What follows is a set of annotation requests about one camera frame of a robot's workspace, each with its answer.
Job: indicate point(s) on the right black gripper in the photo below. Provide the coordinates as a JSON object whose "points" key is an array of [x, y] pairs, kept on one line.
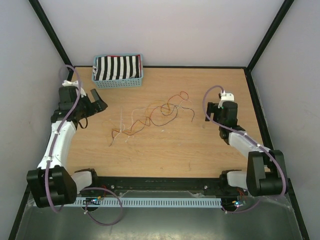
{"points": [[211, 107]]}

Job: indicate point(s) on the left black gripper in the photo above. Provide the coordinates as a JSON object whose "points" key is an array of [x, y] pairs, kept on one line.
{"points": [[98, 106]]}

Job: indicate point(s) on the white zip tie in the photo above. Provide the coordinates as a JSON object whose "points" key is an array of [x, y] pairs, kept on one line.
{"points": [[121, 124]]}

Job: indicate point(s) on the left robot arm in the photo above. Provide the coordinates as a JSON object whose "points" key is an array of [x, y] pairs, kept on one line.
{"points": [[50, 183]]}

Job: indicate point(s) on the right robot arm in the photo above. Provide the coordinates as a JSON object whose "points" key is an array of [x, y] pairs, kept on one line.
{"points": [[265, 174]]}

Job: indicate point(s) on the black white striped cloth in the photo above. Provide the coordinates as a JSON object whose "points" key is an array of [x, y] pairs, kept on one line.
{"points": [[101, 67]]}

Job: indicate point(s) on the light blue plastic basket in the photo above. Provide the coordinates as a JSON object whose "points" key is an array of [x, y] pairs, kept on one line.
{"points": [[125, 83]]}

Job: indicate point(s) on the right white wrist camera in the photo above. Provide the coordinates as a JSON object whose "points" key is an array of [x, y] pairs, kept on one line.
{"points": [[225, 97]]}

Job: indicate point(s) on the black enclosure frame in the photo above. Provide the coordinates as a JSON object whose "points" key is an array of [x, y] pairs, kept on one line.
{"points": [[262, 124]]}

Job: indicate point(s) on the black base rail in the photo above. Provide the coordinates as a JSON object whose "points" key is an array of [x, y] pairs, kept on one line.
{"points": [[208, 186]]}

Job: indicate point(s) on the light blue slotted cable duct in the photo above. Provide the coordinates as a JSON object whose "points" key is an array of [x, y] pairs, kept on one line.
{"points": [[151, 202]]}

